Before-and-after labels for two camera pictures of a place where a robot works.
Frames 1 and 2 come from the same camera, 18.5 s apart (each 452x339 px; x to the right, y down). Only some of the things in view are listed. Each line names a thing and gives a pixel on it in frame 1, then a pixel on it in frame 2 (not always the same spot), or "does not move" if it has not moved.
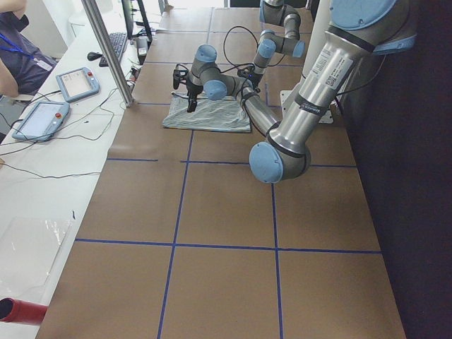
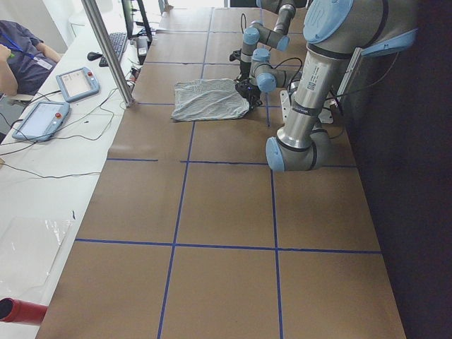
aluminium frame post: (109, 53) does not move
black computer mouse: (93, 56) does not move
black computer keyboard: (117, 39) does not move
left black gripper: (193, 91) -> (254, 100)
